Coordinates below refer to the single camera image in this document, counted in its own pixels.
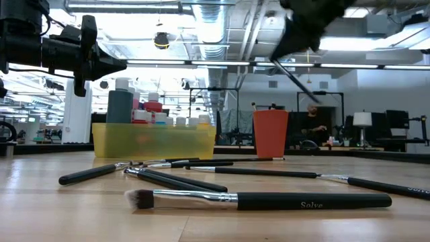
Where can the orange plastic cup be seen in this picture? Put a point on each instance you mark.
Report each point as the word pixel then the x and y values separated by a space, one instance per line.
pixel 270 134

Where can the large pink paint bottle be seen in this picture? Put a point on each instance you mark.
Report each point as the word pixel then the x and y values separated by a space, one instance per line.
pixel 136 102

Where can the low black metal frame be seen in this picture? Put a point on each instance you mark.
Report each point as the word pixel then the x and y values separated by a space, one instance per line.
pixel 332 92

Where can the small green paint bottle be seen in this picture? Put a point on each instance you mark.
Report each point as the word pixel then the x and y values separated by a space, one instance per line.
pixel 193 121

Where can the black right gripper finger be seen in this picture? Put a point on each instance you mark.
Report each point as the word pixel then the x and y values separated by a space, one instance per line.
pixel 304 42
pixel 289 32

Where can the small yellow paint bottle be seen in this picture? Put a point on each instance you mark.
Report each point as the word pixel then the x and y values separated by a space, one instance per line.
pixel 204 119

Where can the small red-orange paint bottle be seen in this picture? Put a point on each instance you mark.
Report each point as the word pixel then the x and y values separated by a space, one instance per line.
pixel 140 115

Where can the long horizontal light bar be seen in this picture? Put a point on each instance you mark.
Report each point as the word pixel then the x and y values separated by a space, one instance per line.
pixel 218 63

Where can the white shade table lamp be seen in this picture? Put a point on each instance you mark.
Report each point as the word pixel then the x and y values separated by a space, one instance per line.
pixel 362 118

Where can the person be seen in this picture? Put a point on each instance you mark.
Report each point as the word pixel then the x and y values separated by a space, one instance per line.
pixel 314 129

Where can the square wall vent grille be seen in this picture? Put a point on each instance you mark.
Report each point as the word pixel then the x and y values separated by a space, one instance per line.
pixel 323 84
pixel 273 84

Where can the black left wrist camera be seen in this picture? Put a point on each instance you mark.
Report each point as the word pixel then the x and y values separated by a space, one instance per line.
pixel 70 33

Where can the yellow translucent plastic bin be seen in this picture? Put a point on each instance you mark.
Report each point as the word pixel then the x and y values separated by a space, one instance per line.
pixel 151 144

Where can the black desk monitor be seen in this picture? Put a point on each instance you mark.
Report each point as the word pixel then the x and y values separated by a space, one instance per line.
pixel 397 119

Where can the small teal paint bottle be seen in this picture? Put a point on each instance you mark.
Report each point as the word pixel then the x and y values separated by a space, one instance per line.
pixel 160 117

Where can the large silver ventilation duct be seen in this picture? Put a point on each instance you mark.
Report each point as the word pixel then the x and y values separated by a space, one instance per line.
pixel 211 30

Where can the small orange paint bottle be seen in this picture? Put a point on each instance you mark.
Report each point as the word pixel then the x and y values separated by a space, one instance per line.
pixel 170 121

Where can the small blue paint bottle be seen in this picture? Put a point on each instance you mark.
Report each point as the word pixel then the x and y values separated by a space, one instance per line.
pixel 180 121

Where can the small black monitor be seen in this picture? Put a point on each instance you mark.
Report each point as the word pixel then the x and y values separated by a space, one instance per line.
pixel 99 117

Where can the large teal paint bottle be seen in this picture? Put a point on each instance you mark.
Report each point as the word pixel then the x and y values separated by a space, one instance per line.
pixel 120 104

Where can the white building column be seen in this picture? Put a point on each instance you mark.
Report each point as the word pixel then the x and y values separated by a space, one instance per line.
pixel 77 114

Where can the large red paint bottle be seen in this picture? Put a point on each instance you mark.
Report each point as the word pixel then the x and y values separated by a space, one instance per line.
pixel 152 107

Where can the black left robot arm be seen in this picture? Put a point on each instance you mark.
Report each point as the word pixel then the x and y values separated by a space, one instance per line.
pixel 20 50

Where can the grey cover sheet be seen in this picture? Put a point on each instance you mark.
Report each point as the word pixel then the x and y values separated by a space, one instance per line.
pixel 235 121

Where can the tall black metal frame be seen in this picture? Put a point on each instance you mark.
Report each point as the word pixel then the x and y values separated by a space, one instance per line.
pixel 215 89

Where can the large blue paint bottle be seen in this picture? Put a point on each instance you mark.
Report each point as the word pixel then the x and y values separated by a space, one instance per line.
pixel 141 106

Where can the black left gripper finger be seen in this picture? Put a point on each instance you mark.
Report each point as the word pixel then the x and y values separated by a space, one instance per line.
pixel 107 60
pixel 107 70

